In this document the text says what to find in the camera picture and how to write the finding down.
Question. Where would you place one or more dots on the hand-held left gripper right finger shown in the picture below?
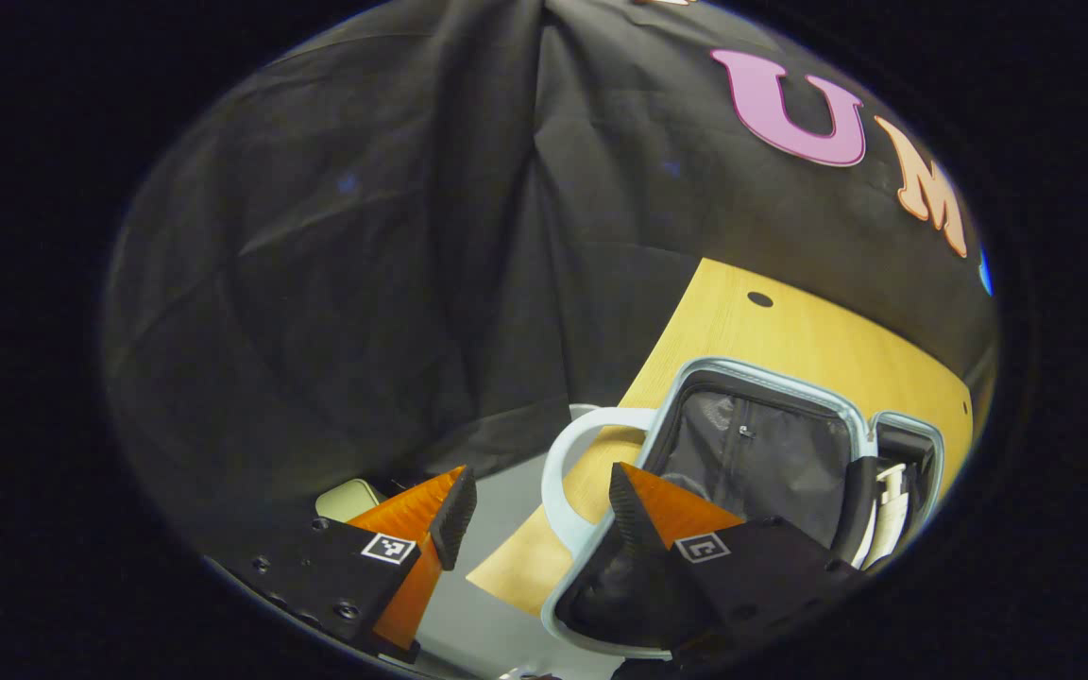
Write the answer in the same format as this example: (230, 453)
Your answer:
(640, 526)

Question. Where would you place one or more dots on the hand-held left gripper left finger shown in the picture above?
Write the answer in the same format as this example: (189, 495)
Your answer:
(457, 515)

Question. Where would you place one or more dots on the black backdrop cloth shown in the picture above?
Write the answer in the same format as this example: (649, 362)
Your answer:
(317, 283)

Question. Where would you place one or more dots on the pale beige object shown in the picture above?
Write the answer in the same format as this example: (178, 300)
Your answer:
(350, 499)

